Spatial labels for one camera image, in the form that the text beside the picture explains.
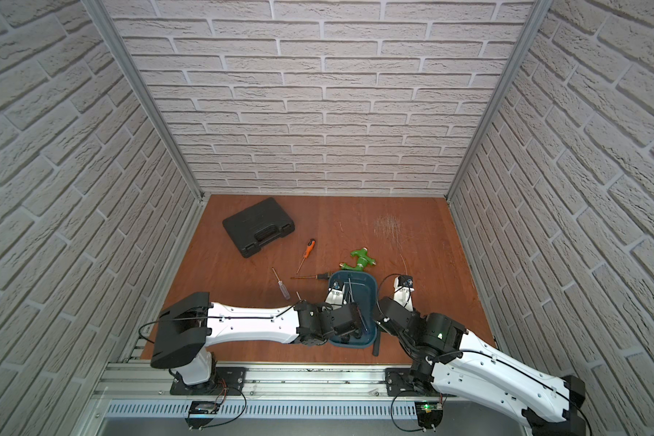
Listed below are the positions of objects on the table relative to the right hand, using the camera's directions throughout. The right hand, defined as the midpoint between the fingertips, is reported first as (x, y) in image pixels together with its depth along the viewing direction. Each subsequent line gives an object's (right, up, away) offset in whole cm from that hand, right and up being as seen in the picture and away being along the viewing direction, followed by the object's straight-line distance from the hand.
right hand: (386, 310), depth 74 cm
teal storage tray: (-6, +2, +17) cm, 18 cm away
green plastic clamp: (-4, +11, +22) cm, 24 cm away
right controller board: (+11, -27, -4) cm, 29 cm away
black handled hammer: (-2, -12, +6) cm, 13 cm away
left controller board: (-50, -26, -5) cm, 57 cm away
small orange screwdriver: (-24, +15, +26) cm, 39 cm away
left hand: (-11, -3, +5) cm, 12 cm away
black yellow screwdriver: (-18, +6, +19) cm, 27 cm away
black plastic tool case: (-46, +24, +30) cm, 60 cm away
